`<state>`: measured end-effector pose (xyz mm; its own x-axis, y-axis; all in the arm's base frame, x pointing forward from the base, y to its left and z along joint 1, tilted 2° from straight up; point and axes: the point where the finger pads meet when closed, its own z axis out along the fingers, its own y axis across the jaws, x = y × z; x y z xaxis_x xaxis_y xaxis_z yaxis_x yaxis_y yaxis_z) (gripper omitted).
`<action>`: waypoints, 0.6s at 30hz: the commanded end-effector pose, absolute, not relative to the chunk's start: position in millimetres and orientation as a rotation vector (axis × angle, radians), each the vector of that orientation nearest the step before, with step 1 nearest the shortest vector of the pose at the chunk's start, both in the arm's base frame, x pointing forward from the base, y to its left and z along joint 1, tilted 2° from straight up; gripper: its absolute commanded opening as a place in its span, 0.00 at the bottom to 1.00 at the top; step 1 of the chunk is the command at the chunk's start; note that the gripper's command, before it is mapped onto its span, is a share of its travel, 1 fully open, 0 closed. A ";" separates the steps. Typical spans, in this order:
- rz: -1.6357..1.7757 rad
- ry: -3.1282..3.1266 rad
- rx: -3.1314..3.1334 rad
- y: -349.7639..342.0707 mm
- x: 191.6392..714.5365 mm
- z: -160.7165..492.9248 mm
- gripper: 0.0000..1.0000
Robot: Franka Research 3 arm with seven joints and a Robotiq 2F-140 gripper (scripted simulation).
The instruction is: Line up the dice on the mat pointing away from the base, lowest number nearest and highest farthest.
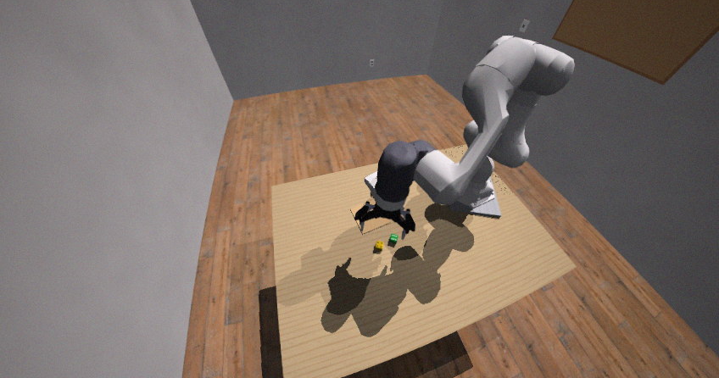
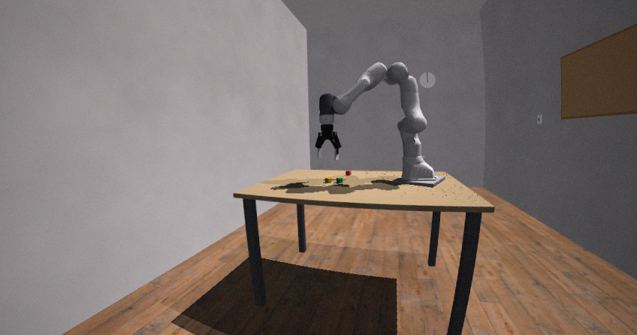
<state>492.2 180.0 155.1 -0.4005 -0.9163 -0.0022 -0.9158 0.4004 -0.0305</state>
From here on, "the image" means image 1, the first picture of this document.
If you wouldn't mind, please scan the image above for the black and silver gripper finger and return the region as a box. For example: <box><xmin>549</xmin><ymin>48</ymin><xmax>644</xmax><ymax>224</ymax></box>
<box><xmin>389</xmin><ymin>208</ymin><xmax>415</xmax><ymax>240</ymax></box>
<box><xmin>354</xmin><ymin>201</ymin><xmax>383</xmax><ymax>231</ymax></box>

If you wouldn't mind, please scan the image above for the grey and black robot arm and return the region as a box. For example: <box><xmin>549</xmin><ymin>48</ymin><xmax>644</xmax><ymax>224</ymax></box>
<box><xmin>365</xmin><ymin>36</ymin><xmax>575</xmax><ymax>211</ymax></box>

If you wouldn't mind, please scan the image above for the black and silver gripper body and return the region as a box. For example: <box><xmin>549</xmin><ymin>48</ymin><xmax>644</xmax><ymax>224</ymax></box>
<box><xmin>373</xmin><ymin>204</ymin><xmax>401</xmax><ymax>220</ymax></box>

